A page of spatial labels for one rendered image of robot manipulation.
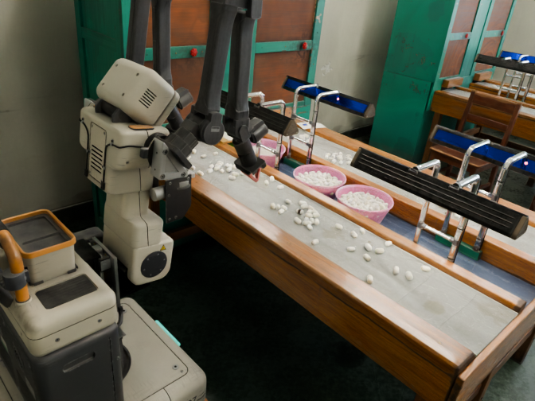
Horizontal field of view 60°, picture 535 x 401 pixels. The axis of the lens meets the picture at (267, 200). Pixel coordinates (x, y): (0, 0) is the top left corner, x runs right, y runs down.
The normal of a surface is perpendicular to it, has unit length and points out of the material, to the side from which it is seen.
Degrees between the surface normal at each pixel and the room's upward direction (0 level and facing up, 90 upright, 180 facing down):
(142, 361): 0
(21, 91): 90
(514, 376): 0
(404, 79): 90
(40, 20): 90
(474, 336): 0
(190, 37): 90
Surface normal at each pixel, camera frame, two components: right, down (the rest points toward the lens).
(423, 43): -0.72, 0.26
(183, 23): 0.66, 0.40
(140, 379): 0.09, -0.88
